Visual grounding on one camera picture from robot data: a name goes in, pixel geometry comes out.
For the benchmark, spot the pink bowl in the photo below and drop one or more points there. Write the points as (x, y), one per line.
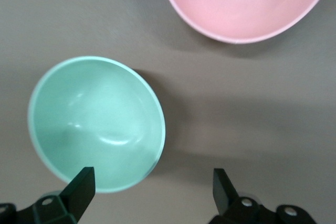
(236, 3)

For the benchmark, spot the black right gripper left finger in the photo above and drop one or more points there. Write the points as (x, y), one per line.
(76, 195)

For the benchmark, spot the green bowl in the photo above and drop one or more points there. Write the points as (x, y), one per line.
(99, 119)

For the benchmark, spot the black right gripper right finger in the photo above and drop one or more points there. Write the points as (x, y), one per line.
(225, 195)

